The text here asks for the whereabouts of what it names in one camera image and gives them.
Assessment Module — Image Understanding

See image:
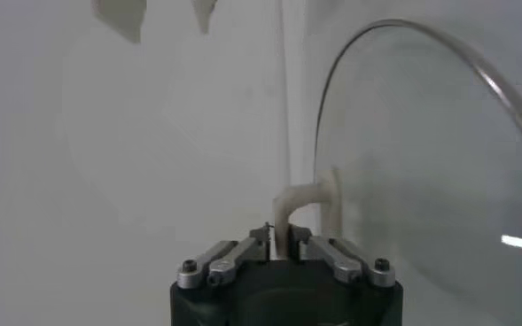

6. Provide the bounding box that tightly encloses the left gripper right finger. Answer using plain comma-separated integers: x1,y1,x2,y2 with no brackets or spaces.
286,223,397,289

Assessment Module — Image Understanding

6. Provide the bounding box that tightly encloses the glass lid with white handle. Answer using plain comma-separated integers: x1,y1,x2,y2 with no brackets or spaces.
272,18,522,326

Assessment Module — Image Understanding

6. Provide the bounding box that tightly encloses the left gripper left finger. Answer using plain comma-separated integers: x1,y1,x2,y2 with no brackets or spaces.
175,222,273,290

